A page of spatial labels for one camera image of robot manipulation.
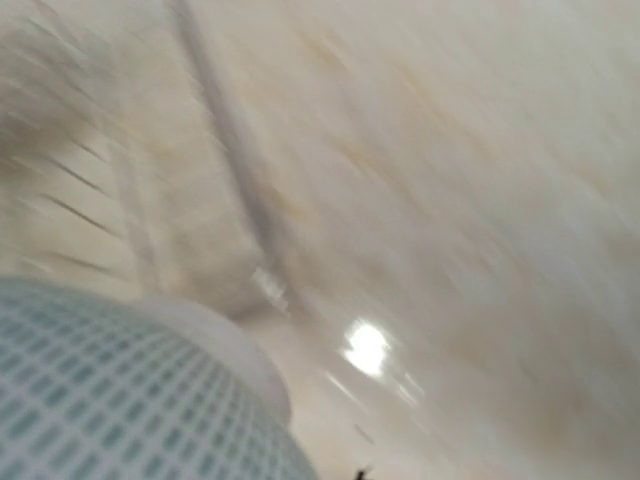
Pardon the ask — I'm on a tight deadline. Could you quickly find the light striped bowl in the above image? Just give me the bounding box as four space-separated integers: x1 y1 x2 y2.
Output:
1 277 316 479

